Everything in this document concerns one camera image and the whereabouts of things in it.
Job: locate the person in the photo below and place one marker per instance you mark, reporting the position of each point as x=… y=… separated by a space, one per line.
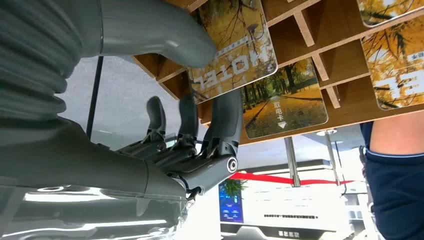
x=397 y=192

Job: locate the green potted plant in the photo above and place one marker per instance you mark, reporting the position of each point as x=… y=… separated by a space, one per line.
x=233 y=188

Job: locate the thin black pole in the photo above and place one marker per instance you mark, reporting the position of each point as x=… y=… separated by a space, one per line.
x=94 y=96

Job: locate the wooden card holder rack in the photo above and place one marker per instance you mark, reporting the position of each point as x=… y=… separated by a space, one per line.
x=344 y=59

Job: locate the tree avenue key card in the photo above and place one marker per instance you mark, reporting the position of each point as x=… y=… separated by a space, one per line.
x=285 y=102

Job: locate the white reception counter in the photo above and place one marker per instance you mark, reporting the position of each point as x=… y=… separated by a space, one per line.
x=281 y=215

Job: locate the silver metal stanchion pole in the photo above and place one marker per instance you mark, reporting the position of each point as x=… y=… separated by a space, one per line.
x=292 y=162
x=332 y=159

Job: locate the blue display screen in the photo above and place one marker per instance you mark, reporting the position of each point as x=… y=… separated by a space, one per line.
x=230 y=208

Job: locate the red barrier ribbon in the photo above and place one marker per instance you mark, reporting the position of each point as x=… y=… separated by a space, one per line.
x=265 y=178

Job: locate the ribbed grey right arm sleeve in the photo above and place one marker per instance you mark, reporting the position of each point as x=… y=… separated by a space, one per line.
x=33 y=49

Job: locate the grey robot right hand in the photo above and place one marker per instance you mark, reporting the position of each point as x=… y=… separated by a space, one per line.
x=99 y=159

